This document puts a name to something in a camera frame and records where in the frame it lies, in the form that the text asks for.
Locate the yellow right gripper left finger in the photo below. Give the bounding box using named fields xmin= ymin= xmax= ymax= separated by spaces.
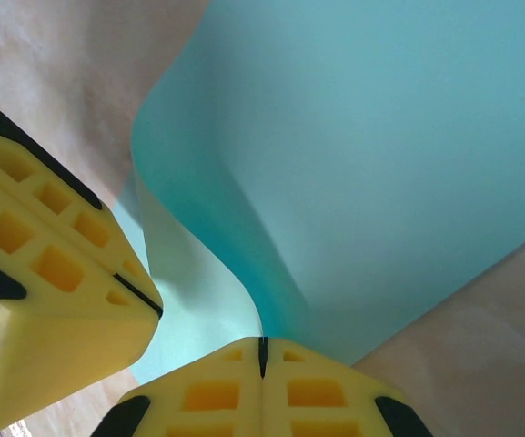
xmin=91 ymin=336 xmax=263 ymax=437

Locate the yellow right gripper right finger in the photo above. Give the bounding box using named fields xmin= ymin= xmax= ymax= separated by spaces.
xmin=261 ymin=336 xmax=436 ymax=437

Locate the light blue paper sheet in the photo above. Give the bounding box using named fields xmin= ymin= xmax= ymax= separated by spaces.
xmin=116 ymin=0 xmax=525 ymax=386

